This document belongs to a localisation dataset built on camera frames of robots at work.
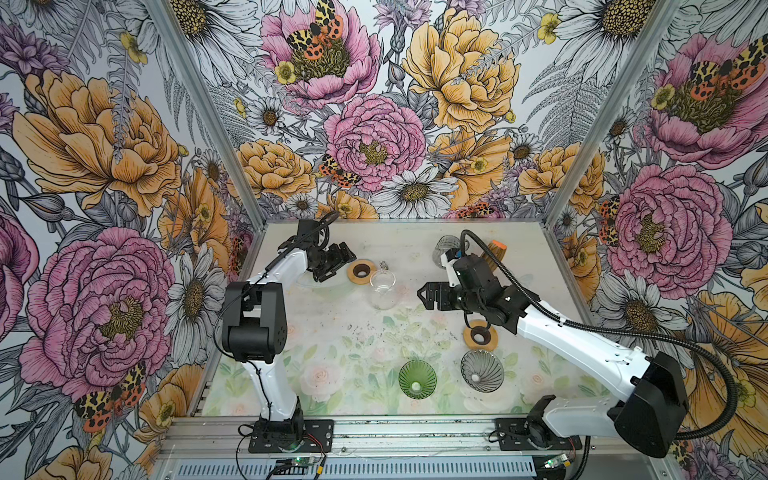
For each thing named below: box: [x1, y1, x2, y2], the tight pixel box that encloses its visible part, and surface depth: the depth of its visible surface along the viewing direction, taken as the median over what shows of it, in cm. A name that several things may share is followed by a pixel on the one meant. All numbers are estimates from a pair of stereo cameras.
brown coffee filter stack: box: [483, 240, 508, 271], surface depth 102 cm
